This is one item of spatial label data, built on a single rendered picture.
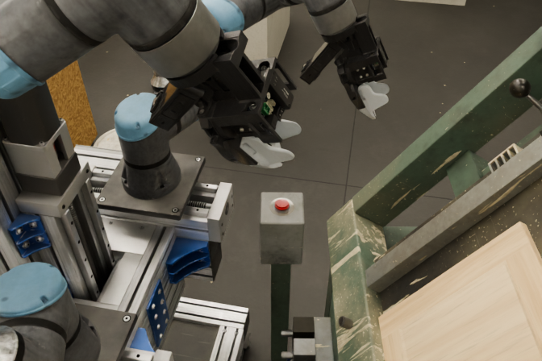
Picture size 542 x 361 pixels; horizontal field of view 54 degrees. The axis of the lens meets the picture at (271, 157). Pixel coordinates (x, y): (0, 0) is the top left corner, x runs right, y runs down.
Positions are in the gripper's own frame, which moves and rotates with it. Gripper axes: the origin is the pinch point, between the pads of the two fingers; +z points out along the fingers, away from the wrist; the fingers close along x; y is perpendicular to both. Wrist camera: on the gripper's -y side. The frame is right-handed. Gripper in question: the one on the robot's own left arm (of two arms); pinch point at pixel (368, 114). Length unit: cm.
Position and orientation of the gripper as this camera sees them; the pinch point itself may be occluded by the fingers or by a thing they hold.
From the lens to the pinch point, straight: 108.7
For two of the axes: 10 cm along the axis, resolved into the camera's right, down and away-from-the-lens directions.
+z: 4.6, 7.3, 5.1
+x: 2.1, -6.5, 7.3
